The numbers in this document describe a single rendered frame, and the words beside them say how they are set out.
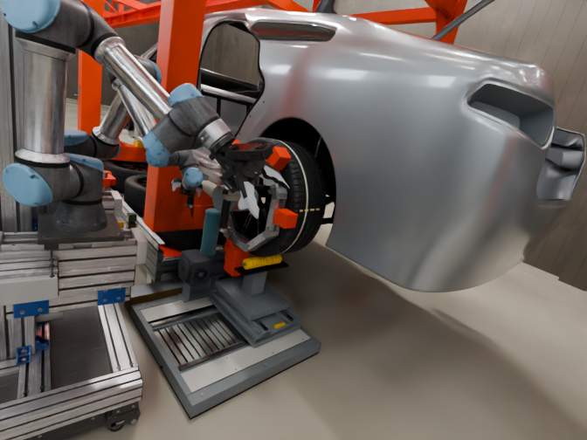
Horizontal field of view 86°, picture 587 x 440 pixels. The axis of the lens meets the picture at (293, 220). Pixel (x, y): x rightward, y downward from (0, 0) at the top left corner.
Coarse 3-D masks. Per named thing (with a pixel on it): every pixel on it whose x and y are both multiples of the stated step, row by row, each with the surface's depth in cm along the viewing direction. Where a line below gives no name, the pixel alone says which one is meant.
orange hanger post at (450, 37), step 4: (460, 0) 308; (464, 0) 312; (460, 4) 311; (464, 4) 315; (456, 8) 310; (460, 8) 313; (464, 8) 318; (456, 12) 311; (460, 12) 316; (452, 16) 313; (456, 16) 313; (448, 20) 316; (452, 20) 313; (456, 28) 321; (452, 32) 320; (456, 32) 324; (448, 36) 317; (452, 36) 322; (440, 40) 322; (444, 40) 320; (448, 40) 320; (452, 40) 325
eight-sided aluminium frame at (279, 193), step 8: (272, 192) 150; (280, 192) 149; (272, 200) 151; (280, 200) 154; (272, 208) 151; (280, 208) 153; (272, 216) 152; (232, 224) 186; (272, 224) 152; (224, 232) 182; (232, 232) 183; (264, 232) 156; (272, 232) 154; (232, 240) 177; (240, 240) 173; (248, 240) 175; (256, 240) 162; (264, 240) 158; (240, 248) 172; (248, 248) 167; (256, 248) 169
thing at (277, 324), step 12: (216, 300) 198; (228, 300) 197; (228, 312) 188; (288, 312) 201; (240, 324) 179; (252, 324) 180; (264, 324) 181; (276, 324) 187; (288, 324) 186; (300, 324) 195; (252, 336) 172; (264, 336) 174; (276, 336) 182
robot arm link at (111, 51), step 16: (96, 16) 82; (96, 32) 83; (112, 32) 85; (80, 48) 84; (96, 48) 84; (112, 48) 85; (112, 64) 85; (128, 64) 85; (128, 80) 86; (144, 80) 86; (144, 96) 86; (160, 96) 87; (160, 112) 87
